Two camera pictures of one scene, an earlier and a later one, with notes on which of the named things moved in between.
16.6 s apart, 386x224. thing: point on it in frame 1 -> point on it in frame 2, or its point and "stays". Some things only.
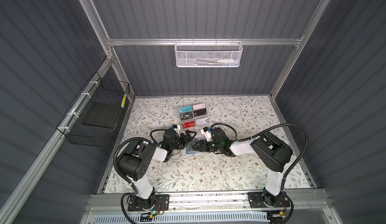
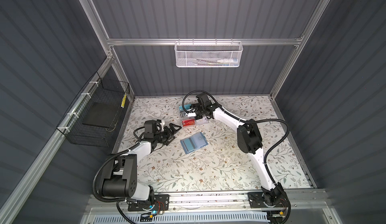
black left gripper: [187, 135] -> [167, 133]
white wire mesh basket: [208, 54] stays
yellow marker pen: [123, 102] stays
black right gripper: [201, 145] -> [198, 105]
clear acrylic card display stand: [193, 116] stays
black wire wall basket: [91, 119] stays
